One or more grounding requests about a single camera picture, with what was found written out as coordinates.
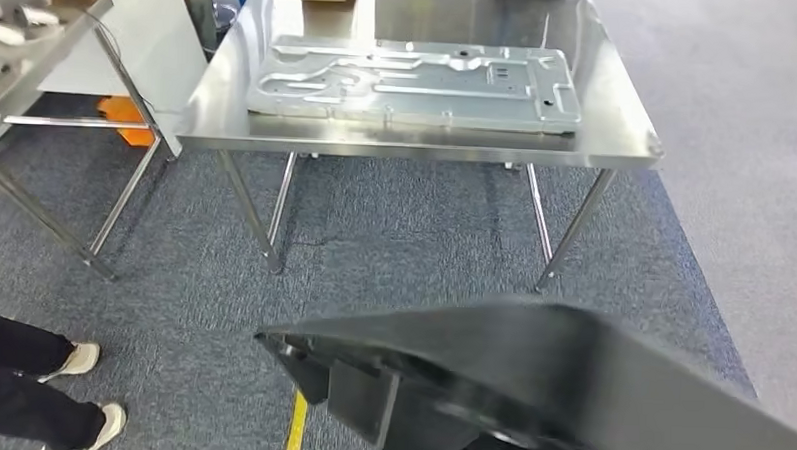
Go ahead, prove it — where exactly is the orange object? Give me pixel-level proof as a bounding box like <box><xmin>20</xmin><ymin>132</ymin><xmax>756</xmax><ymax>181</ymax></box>
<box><xmin>96</xmin><ymin>95</ymin><xmax>159</xmax><ymax>149</ymax></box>

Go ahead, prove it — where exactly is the person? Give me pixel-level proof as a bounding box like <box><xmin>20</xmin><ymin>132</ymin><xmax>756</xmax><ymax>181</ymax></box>
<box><xmin>0</xmin><ymin>312</ymin><xmax>131</xmax><ymax>450</ymax></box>
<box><xmin>172</xmin><ymin>0</ymin><xmax>222</xmax><ymax>63</ymax></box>

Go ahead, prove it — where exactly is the stamped sheet metal plate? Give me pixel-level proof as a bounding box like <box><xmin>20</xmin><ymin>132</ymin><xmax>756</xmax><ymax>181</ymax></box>
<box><xmin>245</xmin><ymin>34</ymin><xmax>586</xmax><ymax>136</ymax></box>

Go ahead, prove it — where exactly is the stainless steel workbench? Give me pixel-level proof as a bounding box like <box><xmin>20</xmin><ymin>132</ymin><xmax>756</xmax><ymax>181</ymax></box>
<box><xmin>169</xmin><ymin>0</ymin><xmax>671</xmax><ymax>298</ymax></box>

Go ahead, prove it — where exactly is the black plastic panel part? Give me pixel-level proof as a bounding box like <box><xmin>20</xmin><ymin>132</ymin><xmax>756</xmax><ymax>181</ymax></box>
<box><xmin>250</xmin><ymin>291</ymin><xmax>797</xmax><ymax>450</ymax></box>

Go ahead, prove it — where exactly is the steel frame table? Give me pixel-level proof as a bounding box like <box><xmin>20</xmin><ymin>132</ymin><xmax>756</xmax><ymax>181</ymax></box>
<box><xmin>0</xmin><ymin>0</ymin><xmax>182</xmax><ymax>284</ymax></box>

